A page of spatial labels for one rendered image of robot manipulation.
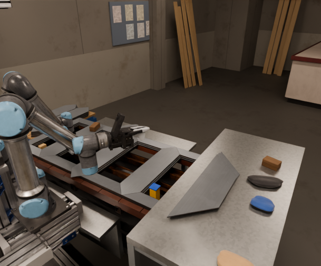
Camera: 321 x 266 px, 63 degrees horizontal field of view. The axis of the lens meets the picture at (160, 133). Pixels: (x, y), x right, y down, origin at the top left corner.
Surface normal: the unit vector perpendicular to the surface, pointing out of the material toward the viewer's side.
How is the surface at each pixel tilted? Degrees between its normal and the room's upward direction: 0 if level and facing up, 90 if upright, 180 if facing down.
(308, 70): 90
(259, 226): 0
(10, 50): 90
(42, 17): 90
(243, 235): 0
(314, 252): 0
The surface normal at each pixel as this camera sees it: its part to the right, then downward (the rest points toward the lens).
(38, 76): 0.76, 0.29
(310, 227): 0.00, -0.89
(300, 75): -0.65, 0.36
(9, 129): 0.40, 0.29
